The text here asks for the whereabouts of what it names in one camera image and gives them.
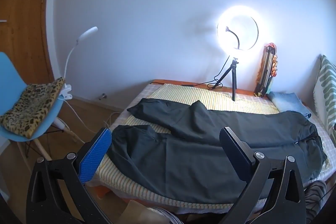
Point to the brown fringed cloth strip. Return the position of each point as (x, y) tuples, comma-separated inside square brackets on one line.
[(259, 74)]

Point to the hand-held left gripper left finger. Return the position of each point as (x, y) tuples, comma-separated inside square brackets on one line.
[(95, 153)]

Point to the brown cardboard piece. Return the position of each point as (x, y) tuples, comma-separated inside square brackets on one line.
[(136, 213)]

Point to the leopard print cushion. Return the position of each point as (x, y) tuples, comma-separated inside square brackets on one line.
[(31, 108)]

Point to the black pants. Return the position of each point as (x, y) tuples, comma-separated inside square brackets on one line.
[(183, 161)]

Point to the orange braided decoration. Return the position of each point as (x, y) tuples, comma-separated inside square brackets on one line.
[(274, 66)]

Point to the person's zebra patterned leg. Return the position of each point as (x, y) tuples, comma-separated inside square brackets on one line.
[(315, 200)]

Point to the white clip lamp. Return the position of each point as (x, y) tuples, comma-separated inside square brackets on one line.
[(68, 56)]

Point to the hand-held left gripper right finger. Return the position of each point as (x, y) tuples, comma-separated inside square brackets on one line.
[(236, 150)]

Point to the blue plastic chair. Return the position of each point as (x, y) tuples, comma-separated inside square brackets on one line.
[(10, 74)]

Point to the folded blue denim cloth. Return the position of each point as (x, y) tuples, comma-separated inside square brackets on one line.
[(286, 103)]

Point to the wooden door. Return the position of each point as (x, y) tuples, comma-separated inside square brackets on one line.
[(23, 16)]

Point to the folded silver tripod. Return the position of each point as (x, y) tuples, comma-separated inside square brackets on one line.
[(266, 69)]

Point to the yellow striped bed blanket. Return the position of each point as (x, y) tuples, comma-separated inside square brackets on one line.
[(236, 103)]

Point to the metal door stop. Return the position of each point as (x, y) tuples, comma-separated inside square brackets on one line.
[(103, 96)]

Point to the green patterned white pillow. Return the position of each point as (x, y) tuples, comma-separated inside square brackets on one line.
[(325, 87)]

